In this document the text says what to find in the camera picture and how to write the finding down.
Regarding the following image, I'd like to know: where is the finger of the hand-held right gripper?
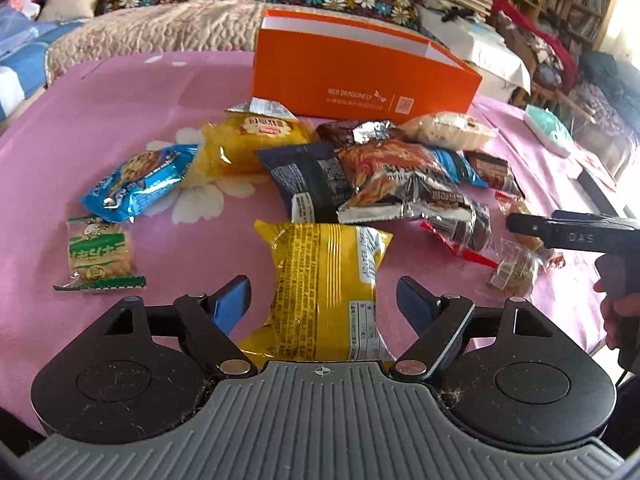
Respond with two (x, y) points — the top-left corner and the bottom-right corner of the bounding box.
(506, 212), (551, 248)

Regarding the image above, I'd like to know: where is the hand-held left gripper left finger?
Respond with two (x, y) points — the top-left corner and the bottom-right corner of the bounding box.
(102, 275), (258, 378)

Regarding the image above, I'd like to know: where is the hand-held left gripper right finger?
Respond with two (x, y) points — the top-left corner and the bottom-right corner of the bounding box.
(392, 276), (551, 378)

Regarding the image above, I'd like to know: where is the large yellow snack packet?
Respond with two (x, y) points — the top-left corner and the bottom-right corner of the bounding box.
(239, 219), (396, 363)

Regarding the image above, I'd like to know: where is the blue orange printed snack packet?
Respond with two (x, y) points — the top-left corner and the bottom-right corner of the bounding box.
(336, 141), (490, 225)

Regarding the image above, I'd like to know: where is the orange cake packet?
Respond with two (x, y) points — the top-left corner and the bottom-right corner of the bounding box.
(192, 114), (312, 177)

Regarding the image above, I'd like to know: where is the orange cardboard box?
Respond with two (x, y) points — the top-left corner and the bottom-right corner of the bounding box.
(252, 8), (483, 125)

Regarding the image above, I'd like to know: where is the person's right hand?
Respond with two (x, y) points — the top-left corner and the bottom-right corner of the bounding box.
(595, 281), (627, 352)

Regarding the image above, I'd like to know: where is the clear small candy packet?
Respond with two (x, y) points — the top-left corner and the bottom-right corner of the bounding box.
(486, 239), (545, 297)
(494, 189), (565, 267)

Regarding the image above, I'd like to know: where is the red edged clear packet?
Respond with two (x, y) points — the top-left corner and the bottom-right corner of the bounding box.
(419, 220), (501, 267)

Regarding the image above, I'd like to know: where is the dark brown snack packet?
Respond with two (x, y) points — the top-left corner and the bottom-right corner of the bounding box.
(461, 149), (527, 197)

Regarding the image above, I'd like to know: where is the silver brown snack packet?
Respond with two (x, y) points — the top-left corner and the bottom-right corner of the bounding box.
(402, 187), (493, 253)

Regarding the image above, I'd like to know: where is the teal pouch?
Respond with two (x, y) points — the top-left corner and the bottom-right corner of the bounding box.
(524, 104), (574, 157)

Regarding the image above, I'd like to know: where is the white bun packet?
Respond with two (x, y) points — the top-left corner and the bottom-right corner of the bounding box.
(401, 111), (499, 152)

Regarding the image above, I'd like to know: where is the green cracker packet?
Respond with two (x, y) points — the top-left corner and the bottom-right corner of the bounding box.
(53, 214), (147, 292)

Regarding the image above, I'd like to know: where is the black snack packet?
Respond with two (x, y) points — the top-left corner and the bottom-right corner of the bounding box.
(256, 141), (354, 224)

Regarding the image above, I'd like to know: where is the blue cracker snack packet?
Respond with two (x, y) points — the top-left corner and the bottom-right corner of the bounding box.
(81, 144), (199, 224)

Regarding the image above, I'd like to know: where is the brown chocolate snack packet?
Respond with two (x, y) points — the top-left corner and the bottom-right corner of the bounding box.
(316, 119), (404, 149)

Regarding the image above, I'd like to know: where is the red cloth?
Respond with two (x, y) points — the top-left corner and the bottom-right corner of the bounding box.
(491, 0), (579, 87)

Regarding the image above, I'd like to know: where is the small yellow silver packet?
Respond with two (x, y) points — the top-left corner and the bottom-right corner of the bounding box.
(225, 96), (302, 122)

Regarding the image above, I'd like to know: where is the pink floral cloth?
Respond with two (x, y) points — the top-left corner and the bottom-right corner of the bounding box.
(0, 49), (640, 436)

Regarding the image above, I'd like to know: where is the beige quilt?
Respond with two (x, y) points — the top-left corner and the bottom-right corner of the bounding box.
(44, 0), (281, 87)

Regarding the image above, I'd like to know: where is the blue patterned bedding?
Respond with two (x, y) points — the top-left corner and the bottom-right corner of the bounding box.
(0, 0), (92, 128)

